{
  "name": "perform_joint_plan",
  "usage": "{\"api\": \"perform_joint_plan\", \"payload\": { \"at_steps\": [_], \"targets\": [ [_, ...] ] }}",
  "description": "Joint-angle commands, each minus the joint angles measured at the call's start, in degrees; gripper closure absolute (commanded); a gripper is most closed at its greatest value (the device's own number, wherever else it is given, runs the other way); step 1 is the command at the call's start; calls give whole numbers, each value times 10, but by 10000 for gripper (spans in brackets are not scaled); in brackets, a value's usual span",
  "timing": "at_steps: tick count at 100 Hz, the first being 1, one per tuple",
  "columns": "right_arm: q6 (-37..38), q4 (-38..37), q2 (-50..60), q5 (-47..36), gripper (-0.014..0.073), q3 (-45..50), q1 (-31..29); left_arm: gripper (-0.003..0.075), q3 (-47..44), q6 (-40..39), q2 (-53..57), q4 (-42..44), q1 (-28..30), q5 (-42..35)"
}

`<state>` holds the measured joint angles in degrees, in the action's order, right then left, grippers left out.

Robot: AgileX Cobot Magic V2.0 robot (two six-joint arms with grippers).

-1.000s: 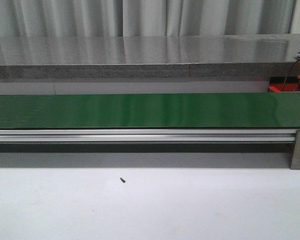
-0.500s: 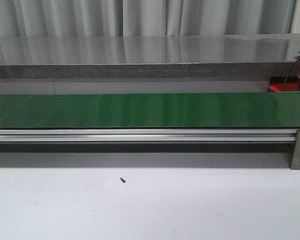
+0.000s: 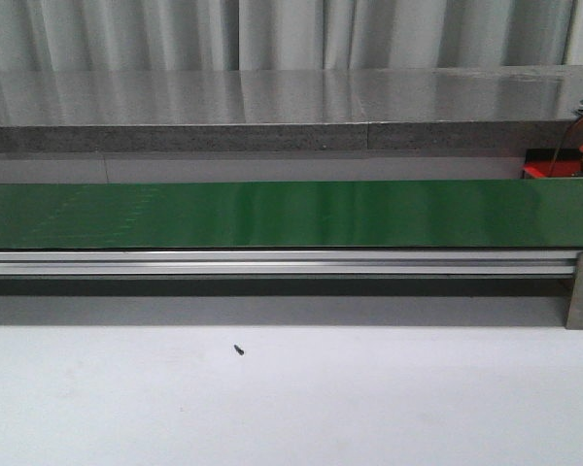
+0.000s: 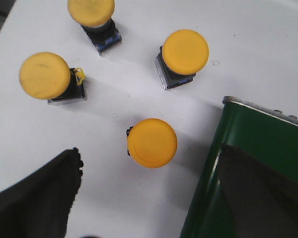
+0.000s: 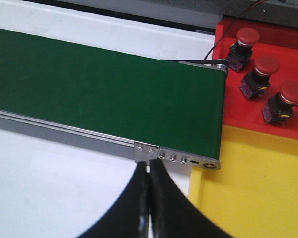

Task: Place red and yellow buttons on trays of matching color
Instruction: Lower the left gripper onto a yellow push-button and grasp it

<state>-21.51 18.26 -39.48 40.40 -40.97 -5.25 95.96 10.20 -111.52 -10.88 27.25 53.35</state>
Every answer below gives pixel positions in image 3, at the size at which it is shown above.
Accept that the green conveyor belt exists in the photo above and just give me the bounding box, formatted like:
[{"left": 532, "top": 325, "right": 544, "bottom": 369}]
[{"left": 0, "top": 179, "right": 583, "bottom": 250}]

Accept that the red plastic bin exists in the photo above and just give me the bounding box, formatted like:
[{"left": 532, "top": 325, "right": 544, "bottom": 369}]
[{"left": 522, "top": 149, "right": 581, "bottom": 179}]

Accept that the grey stone counter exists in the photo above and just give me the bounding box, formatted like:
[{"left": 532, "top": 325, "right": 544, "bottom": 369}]
[{"left": 0, "top": 65, "right": 583, "bottom": 152}]

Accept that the white pleated curtain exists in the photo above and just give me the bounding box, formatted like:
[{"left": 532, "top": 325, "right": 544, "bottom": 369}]
[{"left": 0, "top": 1, "right": 574, "bottom": 72}]

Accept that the aluminium conveyor rail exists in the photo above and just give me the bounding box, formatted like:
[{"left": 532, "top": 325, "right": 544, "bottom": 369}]
[{"left": 0, "top": 250, "right": 579, "bottom": 276}]

